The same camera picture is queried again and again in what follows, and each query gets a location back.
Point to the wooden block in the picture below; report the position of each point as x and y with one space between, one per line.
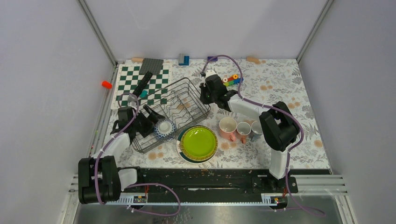
253 60
137 60

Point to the teal small block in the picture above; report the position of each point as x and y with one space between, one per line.
143 94

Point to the grey and blue brick stack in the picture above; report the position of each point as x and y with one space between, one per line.
183 60

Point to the blue white patterned bowl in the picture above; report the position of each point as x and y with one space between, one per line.
164 129

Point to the grey blue cup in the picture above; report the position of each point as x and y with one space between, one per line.
256 131

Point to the wooden block left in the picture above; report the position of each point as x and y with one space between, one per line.
137 60

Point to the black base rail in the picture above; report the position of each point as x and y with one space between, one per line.
214 185

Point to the pink dotted mug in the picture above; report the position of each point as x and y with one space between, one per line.
243 130

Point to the lime green plastic plate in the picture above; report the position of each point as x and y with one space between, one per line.
199 142

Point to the green woven rim plate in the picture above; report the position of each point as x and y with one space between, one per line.
182 148

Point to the wooden block right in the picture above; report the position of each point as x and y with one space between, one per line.
253 60

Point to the colourful toy brick car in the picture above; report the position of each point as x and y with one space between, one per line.
232 80

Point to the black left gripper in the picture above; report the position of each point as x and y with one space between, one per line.
153 116

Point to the purple toy brick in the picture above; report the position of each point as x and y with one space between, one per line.
212 58

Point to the black wire dish rack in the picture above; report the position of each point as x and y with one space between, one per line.
179 103

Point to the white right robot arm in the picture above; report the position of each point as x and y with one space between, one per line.
280 128

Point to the white plate teal rim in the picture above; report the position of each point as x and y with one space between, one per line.
179 151

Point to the grey studded baseplate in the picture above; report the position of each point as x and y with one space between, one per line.
151 65

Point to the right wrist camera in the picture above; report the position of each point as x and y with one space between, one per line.
208 73

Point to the green white checkered board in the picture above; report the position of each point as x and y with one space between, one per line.
128 78

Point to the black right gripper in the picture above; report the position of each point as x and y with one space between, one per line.
203 87

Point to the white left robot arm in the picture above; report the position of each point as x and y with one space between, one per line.
99 178

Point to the red small block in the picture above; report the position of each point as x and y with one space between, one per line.
107 85

